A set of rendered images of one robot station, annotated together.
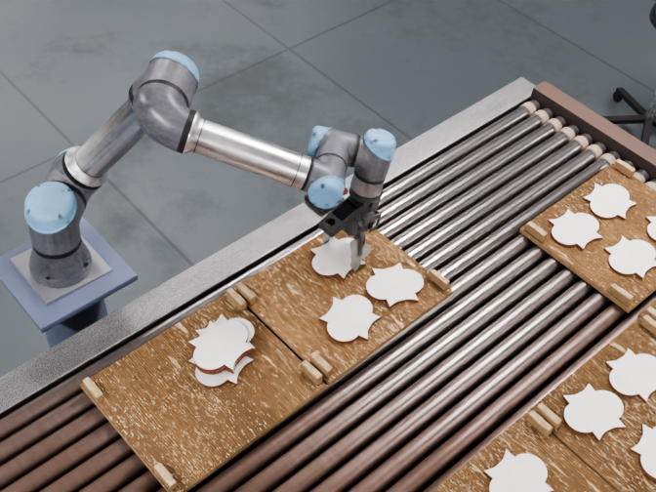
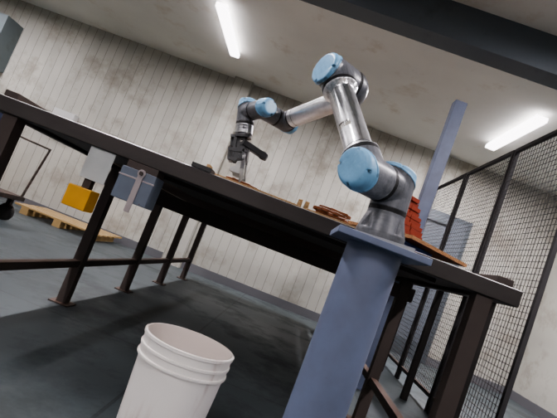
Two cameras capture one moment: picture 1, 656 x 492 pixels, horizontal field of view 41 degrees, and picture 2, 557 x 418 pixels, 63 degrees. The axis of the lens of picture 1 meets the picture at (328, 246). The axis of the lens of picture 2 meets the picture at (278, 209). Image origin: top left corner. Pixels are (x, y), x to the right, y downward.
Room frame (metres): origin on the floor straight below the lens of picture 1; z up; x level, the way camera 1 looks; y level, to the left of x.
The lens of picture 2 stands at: (2.55, 1.48, 0.74)
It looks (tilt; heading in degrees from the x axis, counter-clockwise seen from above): 5 degrees up; 228
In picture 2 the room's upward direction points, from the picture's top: 21 degrees clockwise
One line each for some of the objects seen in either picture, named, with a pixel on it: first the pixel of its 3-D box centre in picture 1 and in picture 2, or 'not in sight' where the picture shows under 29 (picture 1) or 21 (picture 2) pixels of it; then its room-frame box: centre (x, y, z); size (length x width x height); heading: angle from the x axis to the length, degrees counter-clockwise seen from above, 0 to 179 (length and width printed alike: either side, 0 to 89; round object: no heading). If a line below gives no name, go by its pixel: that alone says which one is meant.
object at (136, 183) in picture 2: not in sight; (137, 189); (1.81, -0.12, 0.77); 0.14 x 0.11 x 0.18; 135
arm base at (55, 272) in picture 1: (59, 252); (383, 224); (1.40, 0.66, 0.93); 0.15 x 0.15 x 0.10
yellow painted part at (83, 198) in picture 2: not in sight; (89, 178); (1.94, -0.24, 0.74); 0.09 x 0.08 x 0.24; 135
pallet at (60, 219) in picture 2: not in sight; (70, 224); (0.23, -5.06, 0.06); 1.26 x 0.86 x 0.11; 135
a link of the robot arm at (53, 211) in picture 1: (53, 216); (392, 187); (1.42, 0.66, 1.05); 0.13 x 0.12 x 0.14; 177
